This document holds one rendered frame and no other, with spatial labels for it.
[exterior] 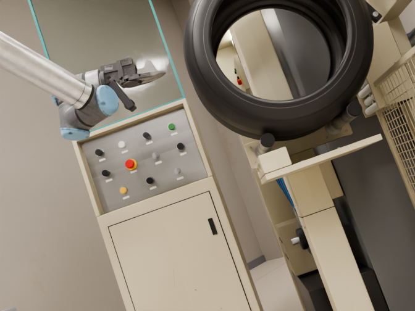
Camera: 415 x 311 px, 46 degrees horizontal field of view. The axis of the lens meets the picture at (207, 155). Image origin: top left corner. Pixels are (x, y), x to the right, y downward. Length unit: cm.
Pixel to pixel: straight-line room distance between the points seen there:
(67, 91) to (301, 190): 92
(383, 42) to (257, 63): 47
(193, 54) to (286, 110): 33
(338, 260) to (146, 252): 81
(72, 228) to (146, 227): 208
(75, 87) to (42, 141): 284
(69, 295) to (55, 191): 85
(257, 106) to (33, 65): 65
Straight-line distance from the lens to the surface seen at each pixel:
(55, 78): 145
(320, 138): 186
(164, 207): 214
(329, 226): 188
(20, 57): 142
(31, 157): 419
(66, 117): 161
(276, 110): 147
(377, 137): 154
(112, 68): 166
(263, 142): 149
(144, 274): 218
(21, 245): 395
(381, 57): 192
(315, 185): 187
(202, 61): 150
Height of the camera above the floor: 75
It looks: 6 degrees up
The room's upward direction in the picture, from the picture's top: 19 degrees counter-clockwise
